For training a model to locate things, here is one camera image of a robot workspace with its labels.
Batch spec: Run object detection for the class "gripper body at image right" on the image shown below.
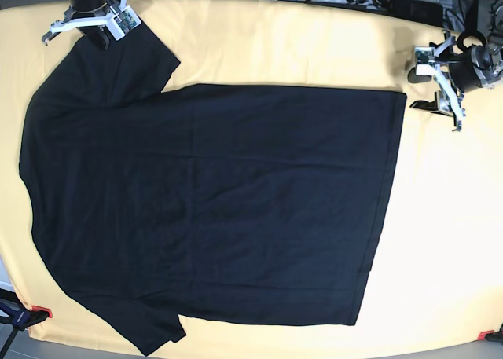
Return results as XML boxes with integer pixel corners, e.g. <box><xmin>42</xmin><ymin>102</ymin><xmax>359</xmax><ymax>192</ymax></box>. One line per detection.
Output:
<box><xmin>428</xmin><ymin>30</ymin><xmax>466</xmax><ymax>132</ymax></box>

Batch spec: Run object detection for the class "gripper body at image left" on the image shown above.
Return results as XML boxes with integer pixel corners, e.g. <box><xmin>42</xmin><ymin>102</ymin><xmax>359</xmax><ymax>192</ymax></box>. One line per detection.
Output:
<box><xmin>42</xmin><ymin>5</ymin><xmax>116</xmax><ymax>45</ymax></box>

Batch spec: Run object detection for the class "black T-shirt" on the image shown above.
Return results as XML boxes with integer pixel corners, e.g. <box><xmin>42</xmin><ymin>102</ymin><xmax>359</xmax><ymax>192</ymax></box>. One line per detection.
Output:
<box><xmin>19</xmin><ymin>25</ymin><xmax>406</xmax><ymax>355</ymax></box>

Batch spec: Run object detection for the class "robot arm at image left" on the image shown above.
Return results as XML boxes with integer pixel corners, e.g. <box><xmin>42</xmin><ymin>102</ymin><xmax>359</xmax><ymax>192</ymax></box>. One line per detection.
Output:
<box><xmin>42</xmin><ymin>0</ymin><xmax>127</xmax><ymax>51</ymax></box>

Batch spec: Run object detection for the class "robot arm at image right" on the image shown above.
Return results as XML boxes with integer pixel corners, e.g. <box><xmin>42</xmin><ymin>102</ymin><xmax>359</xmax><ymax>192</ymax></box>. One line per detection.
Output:
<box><xmin>407</xmin><ymin>31</ymin><xmax>502</xmax><ymax>132</ymax></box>

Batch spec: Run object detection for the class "black box on table edge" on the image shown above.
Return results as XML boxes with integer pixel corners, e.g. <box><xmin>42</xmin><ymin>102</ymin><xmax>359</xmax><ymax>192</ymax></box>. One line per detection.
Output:
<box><xmin>387</xmin><ymin>0</ymin><xmax>443</xmax><ymax>27</ymax></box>

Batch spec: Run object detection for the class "yellow table cloth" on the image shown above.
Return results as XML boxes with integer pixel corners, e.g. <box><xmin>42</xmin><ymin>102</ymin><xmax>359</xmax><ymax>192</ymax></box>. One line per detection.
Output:
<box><xmin>1</xmin><ymin>0</ymin><xmax>502</xmax><ymax>358</ymax></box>

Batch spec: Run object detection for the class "right red-tipped table clamp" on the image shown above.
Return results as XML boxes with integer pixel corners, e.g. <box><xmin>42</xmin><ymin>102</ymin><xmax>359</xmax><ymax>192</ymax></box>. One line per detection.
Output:
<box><xmin>477</xmin><ymin>325</ymin><xmax>503</xmax><ymax>344</ymax></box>

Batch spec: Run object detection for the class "red-tipped table clamp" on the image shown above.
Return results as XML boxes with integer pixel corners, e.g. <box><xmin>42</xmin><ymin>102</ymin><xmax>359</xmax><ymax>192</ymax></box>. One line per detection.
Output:
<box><xmin>1</xmin><ymin>302</ymin><xmax>53</xmax><ymax>331</ymax></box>
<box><xmin>477</xmin><ymin>325</ymin><xmax>503</xmax><ymax>344</ymax></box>

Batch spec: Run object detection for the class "left red-tipped table clamp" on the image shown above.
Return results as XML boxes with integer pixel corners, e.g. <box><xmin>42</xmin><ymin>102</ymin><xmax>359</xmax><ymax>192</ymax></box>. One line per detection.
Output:
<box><xmin>1</xmin><ymin>302</ymin><xmax>53</xmax><ymax>331</ymax></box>

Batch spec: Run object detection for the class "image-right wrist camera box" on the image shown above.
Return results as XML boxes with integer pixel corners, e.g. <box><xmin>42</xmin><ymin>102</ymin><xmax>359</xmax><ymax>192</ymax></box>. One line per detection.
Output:
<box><xmin>414</xmin><ymin>46</ymin><xmax>436</xmax><ymax>76</ymax></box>

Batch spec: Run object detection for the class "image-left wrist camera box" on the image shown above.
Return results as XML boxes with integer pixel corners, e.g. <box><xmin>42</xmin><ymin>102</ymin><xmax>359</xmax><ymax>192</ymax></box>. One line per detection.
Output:
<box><xmin>107</xmin><ymin>5</ymin><xmax>142</xmax><ymax>41</ymax></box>

